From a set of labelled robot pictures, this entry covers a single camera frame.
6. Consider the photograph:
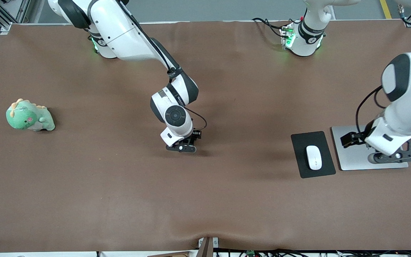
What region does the silver closed laptop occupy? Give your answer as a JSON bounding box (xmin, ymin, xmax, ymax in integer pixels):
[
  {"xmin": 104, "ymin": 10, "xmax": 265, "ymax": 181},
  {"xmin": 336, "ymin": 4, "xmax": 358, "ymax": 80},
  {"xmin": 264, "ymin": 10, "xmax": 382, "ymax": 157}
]
[{"xmin": 331, "ymin": 125, "xmax": 409, "ymax": 171}]

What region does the brown camera mount post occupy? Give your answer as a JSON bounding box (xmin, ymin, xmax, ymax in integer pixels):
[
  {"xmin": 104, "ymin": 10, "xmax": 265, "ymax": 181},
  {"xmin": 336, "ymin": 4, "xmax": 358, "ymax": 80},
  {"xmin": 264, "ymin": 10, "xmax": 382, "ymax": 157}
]
[{"xmin": 198, "ymin": 236, "xmax": 219, "ymax": 257}]

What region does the white computer mouse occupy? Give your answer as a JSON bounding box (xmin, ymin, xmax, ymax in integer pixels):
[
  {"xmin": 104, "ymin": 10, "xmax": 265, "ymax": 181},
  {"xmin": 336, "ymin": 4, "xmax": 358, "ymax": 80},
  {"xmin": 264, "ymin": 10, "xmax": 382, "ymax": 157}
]
[{"xmin": 306, "ymin": 145, "xmax": 323, "ymax": 171}]

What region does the brown table cover cloth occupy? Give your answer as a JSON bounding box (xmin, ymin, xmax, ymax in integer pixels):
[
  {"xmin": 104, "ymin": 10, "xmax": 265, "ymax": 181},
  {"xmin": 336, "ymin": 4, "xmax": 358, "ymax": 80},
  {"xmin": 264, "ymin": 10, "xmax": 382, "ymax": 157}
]
[{"xmin": 0, "ymin": 21, "xmax": 411, "ymax": 252}]

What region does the green dinosaur plush toy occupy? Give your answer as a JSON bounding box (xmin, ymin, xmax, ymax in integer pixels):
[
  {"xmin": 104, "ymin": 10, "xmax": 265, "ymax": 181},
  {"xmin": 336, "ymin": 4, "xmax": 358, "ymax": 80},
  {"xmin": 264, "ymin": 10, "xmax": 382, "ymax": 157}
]
[{"xmin": 6, "ymin": 99, "xmax": 55, "ymax": 132}]

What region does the dark grey mouse pad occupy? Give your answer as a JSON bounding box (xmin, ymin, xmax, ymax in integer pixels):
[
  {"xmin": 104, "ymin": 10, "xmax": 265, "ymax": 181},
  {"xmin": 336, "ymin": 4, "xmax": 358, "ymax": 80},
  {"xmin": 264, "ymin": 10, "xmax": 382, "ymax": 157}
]
[{"xmin": 291, "ymin": 131, "xmax": 336, "ymax": 179}]

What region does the black arm base cable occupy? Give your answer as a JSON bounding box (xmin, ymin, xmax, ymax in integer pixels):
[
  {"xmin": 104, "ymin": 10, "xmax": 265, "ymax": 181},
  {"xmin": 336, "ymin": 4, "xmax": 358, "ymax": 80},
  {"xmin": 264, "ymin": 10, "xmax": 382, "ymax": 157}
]
[
  {"xmin": 252, "ymin": 17, "xmax": 300, "ymax": 27},
  {"xmin": 264, "ymin": 21, "xmax": 286, "ymax": 38}
]

